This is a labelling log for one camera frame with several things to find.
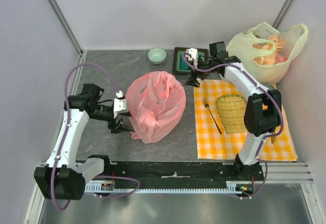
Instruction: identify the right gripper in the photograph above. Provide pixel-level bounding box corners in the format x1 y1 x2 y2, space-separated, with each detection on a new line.
185 55 216 88

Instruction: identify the purple cable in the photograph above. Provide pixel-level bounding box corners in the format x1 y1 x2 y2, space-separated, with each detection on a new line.
183 53 284 200
50 63 141 211

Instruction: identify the large yellowish plastic bag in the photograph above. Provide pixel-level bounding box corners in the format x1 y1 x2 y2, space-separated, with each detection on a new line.
226 22 309 84

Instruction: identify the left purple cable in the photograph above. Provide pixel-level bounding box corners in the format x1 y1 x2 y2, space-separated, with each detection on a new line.
50 63 141 211

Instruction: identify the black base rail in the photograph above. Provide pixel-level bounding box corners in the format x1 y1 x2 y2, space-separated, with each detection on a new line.
85 161 264 195

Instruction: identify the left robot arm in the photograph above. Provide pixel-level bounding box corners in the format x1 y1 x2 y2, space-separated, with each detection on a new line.
34 83 131 200

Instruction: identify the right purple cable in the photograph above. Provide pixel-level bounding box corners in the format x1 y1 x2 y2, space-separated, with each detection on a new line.
183 53 284 200

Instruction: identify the pink plastic trash bag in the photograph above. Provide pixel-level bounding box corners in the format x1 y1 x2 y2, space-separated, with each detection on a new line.
126 71 186 144

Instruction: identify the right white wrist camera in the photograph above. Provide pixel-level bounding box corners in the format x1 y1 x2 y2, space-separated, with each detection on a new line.
183 48 199 68

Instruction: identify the yellow checkered cloth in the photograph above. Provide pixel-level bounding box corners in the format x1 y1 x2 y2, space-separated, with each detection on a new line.
193 79 298 162

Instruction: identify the small celadon bowl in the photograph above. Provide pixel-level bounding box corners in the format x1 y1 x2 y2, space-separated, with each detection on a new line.
147 48 167 65

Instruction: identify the woven bamboo tray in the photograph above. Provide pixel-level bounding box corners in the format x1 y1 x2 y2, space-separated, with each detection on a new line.
215 94 247 134

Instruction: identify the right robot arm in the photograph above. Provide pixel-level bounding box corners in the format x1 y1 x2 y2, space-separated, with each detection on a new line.
182 41 284 180

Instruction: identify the square green glazed plate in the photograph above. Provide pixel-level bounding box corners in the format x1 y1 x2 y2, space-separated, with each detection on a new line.
172 47 208 75

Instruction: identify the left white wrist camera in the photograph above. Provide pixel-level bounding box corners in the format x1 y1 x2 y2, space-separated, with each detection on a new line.
113 91 129 118

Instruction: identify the gold knife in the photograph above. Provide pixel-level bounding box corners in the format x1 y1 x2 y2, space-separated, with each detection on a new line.
271 131 275 144

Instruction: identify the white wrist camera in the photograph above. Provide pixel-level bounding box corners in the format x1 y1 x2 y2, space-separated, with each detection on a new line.
113 91 129 118
183 48 199 68

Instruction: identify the gold fork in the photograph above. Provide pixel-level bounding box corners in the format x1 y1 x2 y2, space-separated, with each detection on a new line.
203 97 222 134

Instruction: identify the grey ribbed cup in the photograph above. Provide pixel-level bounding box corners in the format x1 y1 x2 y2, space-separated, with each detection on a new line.
262 83 276 91

